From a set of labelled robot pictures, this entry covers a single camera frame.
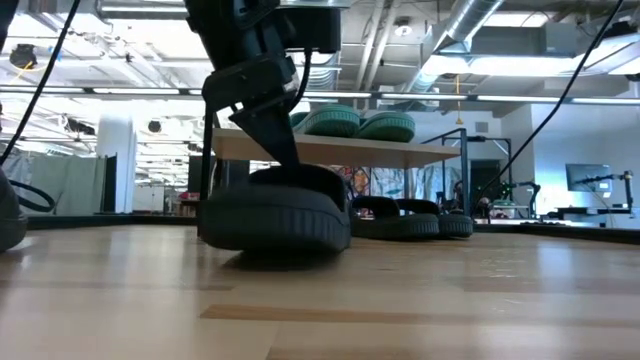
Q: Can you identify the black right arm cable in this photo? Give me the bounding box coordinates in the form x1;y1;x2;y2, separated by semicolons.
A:
474;0;626;202

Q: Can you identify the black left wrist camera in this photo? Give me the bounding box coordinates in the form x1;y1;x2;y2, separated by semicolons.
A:
277;5;344;55

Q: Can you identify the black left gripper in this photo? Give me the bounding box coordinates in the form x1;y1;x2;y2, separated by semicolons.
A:
184;0;301;169

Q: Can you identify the long linear ceiling light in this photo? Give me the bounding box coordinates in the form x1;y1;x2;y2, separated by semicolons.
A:
0;84;640;106

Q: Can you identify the wall monitor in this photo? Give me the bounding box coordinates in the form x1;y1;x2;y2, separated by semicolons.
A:
565;163;614;194

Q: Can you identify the wooden shelf with black frame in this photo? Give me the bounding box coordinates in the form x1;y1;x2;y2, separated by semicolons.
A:
198;104;472;221

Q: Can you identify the yellow hanging cord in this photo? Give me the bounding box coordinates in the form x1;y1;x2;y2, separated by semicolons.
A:
453;74;464;126

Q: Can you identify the black metal background frame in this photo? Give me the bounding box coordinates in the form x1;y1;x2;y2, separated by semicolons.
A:
439;134;514;211

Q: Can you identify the grey curtain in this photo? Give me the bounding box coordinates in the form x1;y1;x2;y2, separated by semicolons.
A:
0;152;109;217

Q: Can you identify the silver ventilation duct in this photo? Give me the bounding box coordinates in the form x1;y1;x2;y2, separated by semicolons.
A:
404;0;506;109
299;49;346;94

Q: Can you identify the white pillar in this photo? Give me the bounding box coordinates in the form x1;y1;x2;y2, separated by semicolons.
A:
96;117;137;215

